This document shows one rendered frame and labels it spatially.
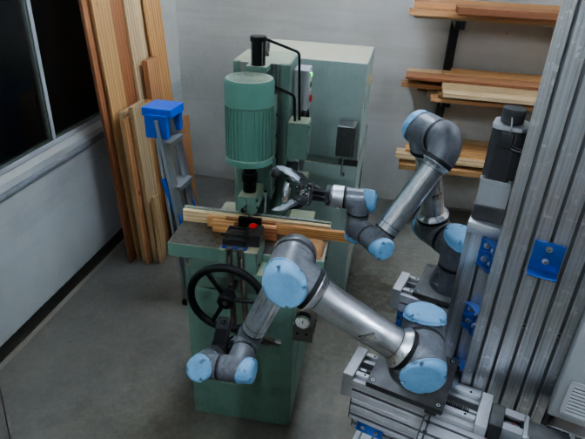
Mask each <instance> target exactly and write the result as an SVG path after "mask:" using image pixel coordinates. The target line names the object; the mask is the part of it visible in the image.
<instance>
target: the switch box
mask: <svg viewBox="0 0 585 439"><path fill-rule="evenodd" d="M311 72H313V67H312V66H311V65H303V64H301V65H300V110H301V111H307V109H308V107H309V102H310V101H309V97H310V95H311V90H312V87H311V90H310V82H312V77H311ZM310 79H311V80H310ZM293 94H294V96H295V98H296V110H298V66H297V67H296V68H295V69H294V71H293ZM310 104H311V102H310Z"/></svg>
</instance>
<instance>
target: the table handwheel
mask: <svg viewBox="0 0 585 439"><path fill-rule="evenodd" d="M216 272H225V273H229V274H235V275H237V276H238V277H240V278H242V279H244V280H245V281H247V282H248V283H249V284H250V285H251V286H252V287H253V289H254V290H255V292H256V294H257V295H258V294H259V291H260V289H261V288H262V286H261V285H260V283H259V282H258V281H257V280H256V279H255V278H254V277H253V276H252V275H251V274H249V273H248V272H247V271H245V270H244V269H242V268H239V267H235V266H232V265H227V264H213V265H209V266H206V267H202V268H201V269H199V270H198V271H197V272H196V273H195V274H194V275H193V276H192V277H191V279H190V281H189V283H188V286H187V300H188V302H189V305H190V307H191V309H192V311H193V313H195V315H197V317H198V318H199V319H200V320H201V321H202V322H204V323H205V324H206V325H208V326H210V327H212V328H216V324H217V321H216V320H217V318H218V316H219V314H220V313H221V311H222V310H223V309H230V308H232V306H233V304H234V302H237V303H249V304H253V303H254V301H255V300H251V299H243V298H236V294H235V292H236V290H237V288H238V285H239V280H235V279H234V285H233V286H229V285H227V287H226V289H224V290H223V289H222V288H221V286H220V285H219V284H218V283H217V281H215V279H214V278H213V276H212V273H216ZM205 275H206V276H207V277H208V279H209V280H210V281H211V283H212V284H213V286H215V288H216V289H217V290H218V292H219V297H218V298H217V303H218V305H219V308H218V309H217V311H216V313H215V314H214V316H213V317H212V318H211V317H209V316H208V315H207V314H205V313H204V312H203V311H202V309H201V308H200V307H199V305H198V303H197V301H196V298H195V287H196V285H197V283H198V281H199V280H200V279H201V278H202V277H204V276H205ZM240 325H241V324H237V325H232V328H231V333H237V331H238V329H239V327H240Z"/></svg>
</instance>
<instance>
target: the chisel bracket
mask: <svg viewBox="0 0 585 439"><path fill-rule="evenodd" d="M262 191H263V184H262V183H256V192H254V193H246V192H243V188H242V190H241V192H240V194H239V196H238V212H239V213H241V211H240V209H241V208H243V207H244V206H245V205H248V207H247V208H246V209H245V213H251V214H255V213H256V212H257V210H258V208H259V205H260V203H261V201H262V199H263V196H261V193H262Z"/></svg>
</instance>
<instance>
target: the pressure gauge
mask: <svg viewBox="0 0 585 439"><path fill-rule="evenodd" d="M311 320H312V317H311V315H310V314H309V313H307V312H298V313H297V314H296V317H295V320H294V323H295V325H296V326H297V327H298V328H302V329H305V328H309V327H310V325H311ZM302 321H303V323H302Z"/></svg>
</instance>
